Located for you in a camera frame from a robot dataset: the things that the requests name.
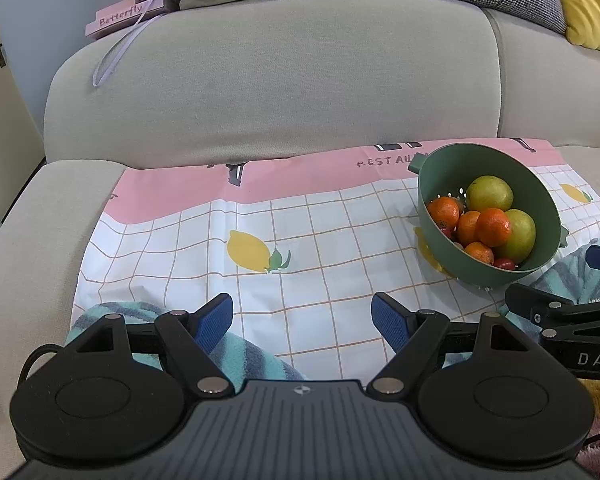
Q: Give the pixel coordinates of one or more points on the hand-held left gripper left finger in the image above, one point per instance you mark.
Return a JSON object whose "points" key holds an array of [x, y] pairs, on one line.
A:
{"points": [[212, 322]]}

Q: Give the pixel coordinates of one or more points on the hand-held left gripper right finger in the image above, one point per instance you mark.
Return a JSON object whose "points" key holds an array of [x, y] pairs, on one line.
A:
{"points": [[391, 322]]}

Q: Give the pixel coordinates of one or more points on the red cherry tomato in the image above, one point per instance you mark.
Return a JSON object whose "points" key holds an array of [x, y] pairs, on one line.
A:
{"points": [[505, 263], [446, 231]]}

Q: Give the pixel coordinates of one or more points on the green colander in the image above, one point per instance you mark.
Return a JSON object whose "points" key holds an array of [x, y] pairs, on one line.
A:
{"points": [[480, 160]]}

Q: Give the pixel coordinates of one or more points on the teal striped blanket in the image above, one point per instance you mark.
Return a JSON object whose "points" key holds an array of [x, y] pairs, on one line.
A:
{"points": [[260, 360]]}

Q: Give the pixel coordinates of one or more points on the pink checked printed cloth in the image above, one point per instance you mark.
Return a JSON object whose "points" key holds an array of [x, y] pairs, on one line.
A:
{"points": [[330, 240]]}

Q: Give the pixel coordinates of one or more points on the beige fabric sofa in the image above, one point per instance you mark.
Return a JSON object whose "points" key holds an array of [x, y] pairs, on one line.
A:
{"points": [[280, 85]]}

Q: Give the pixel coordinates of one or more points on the lilac ribbon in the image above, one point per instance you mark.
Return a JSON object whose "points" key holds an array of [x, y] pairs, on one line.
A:
{"points": [[96, 77]]}

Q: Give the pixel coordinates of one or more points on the cream door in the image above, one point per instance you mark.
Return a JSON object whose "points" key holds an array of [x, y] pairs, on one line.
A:
{"points": [[5, 135]]}

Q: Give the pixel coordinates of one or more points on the pink gift box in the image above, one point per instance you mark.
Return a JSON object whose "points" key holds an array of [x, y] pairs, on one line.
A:
{"points": [[120, 17]]}

